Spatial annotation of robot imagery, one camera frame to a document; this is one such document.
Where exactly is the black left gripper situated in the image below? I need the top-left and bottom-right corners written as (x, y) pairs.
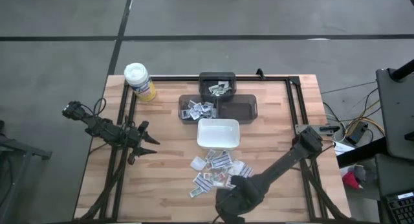
top-left (119, 120), bottom-right (161, 166)

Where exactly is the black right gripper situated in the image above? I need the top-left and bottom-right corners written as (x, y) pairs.
top-left (215, 174), bottom-right (265, 223)

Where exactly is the white plastic bin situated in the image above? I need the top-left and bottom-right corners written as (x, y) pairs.
top-left (197, 118), bottom-right (241, 150)

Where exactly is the blue striped white packet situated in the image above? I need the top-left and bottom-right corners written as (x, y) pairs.
top-left (241, 164), bottom-right (254, 179)
top-left (193, 172), bottom-right (214, 193)

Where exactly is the silver foil packet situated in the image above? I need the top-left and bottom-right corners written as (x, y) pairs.
top-left (189, 186), bottom-right (204, 199)

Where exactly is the yellow Lysol wipes canister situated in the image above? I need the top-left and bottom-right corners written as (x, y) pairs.
top-left (124, 62), bottom-right (158, 102)

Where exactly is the small smoky translucent bin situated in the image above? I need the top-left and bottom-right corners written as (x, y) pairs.
top-left (198, 71), bottom-right (237, 102)

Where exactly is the red and grey cloth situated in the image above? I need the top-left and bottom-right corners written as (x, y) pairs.
top-left (341, 164), bottom-right (369, 190)

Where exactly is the white paper sheet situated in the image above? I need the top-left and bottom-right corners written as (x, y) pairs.
top-left (332, 140), bottom-right (356, 156)

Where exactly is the grey metal stand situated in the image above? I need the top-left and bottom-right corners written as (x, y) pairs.
top-left (0, 119), bottom-right (53, 224)

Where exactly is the black power box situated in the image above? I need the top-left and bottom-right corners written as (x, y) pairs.
top-left (345, 121), bottom-right (369, 144)

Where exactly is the black keyboard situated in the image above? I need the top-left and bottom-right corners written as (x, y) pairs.
top-left (384, 190), bottom-right (414, 224)

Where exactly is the black pole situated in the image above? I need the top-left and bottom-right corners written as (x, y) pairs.
top-left (389, 58), bottom-right (414, 83)

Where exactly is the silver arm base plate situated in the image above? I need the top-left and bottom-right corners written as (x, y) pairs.
top-left (294, 124), bottom-right (341, 135)

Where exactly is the yellow cable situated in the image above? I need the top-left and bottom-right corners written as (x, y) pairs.
top-left (342, 99), bottom-right (386, 137)

